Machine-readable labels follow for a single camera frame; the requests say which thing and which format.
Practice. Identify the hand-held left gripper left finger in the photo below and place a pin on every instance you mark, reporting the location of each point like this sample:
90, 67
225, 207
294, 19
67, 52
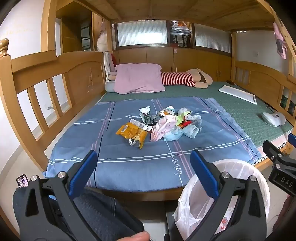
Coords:
83, 171

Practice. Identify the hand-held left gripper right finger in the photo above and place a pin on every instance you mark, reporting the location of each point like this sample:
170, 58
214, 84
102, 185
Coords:
203, 171

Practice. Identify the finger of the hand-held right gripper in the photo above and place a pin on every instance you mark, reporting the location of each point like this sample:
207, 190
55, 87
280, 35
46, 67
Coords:
272, 150
292, 140

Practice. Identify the white round waste bin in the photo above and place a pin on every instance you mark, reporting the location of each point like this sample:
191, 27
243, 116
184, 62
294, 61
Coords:
259, 185

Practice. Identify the clear plastic bag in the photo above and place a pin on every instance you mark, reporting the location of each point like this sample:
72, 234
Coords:
193, 129

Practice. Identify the light blue plastic piece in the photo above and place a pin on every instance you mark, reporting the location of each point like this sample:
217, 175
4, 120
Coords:
173, 135

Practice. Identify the green wrapper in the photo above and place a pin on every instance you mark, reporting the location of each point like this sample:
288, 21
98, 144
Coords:
182, 114

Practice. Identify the yellow snack bag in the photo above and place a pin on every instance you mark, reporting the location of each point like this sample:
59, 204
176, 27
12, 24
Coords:
131, 132

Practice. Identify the white barcode wrapper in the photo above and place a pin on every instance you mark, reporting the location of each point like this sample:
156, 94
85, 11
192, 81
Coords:
140, 124

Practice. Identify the white tissue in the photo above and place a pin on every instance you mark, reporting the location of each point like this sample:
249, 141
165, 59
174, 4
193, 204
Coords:
144, 109

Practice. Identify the person's right forearm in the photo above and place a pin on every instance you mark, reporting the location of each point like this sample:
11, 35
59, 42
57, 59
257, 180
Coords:
285, 215

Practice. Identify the person's left hand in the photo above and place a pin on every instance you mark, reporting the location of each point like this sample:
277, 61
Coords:
134, 236

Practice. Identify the patterned mattress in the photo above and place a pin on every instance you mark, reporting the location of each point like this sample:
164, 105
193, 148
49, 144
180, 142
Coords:
277, 143

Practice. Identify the person's leg in jeans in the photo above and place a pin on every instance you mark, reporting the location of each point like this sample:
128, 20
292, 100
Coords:
99, 213

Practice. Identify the blue plaid blanket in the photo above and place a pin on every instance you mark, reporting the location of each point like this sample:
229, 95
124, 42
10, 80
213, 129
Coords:
138, 162

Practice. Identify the green quilted mattress pad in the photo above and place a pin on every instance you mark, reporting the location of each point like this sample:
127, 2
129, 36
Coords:
231, 109

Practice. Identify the small phone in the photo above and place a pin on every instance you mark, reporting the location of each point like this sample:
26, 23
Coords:
22, 181

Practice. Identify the white flat board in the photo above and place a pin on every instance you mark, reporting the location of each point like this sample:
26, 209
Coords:
238, 93

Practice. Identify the grey small pillow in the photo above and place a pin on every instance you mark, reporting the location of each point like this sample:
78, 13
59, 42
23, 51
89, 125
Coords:
109, 87

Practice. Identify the plush doll striped shirt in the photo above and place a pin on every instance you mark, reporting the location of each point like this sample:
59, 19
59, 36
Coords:
178, 78

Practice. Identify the pink hanging cloth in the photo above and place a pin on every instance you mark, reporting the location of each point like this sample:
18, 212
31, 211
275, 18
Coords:
280, 44

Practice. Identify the hanging white and red clothes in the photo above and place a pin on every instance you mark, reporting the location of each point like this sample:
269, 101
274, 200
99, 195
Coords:
108, 67

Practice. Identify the pink pillow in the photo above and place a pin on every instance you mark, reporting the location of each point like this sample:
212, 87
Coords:
138, 78

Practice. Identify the frosted glass window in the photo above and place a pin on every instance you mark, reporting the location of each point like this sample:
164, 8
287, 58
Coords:
212, 38
141, 32

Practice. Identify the white hanging plush toy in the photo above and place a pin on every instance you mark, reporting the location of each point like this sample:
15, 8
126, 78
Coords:
101, 39

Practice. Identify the wooden wardrobe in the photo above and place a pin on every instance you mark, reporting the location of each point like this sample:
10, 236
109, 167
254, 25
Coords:
69, 34

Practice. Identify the stack of papers and bags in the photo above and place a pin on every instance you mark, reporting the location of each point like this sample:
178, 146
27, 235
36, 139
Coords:
180, 32

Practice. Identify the wooden bunk bed frame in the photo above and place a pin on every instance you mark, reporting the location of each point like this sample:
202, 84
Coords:
76, 69

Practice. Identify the wooden wall cabinets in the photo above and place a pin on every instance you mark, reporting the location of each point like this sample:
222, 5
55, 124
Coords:
157, 55

